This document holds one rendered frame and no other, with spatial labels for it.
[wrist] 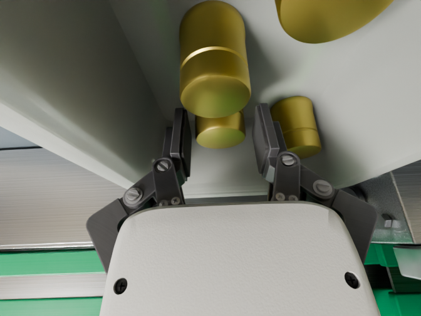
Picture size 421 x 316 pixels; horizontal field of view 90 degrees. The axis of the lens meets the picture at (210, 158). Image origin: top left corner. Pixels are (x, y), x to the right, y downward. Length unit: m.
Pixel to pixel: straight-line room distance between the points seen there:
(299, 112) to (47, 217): 0.29
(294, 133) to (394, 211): 0.09
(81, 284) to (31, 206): 0.11
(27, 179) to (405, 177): 0.39
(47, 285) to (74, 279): 0.03
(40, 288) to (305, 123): 0.33
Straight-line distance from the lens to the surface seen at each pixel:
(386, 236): 0.22
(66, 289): 0.33
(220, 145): 0.15
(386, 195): 0.21
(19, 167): 0.37
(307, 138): 0.18
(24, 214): 0.34
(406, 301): 0.31
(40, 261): 0.34
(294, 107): 0.19
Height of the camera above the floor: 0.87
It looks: 20 degrees down
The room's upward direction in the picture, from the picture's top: 178 degrees clockwise
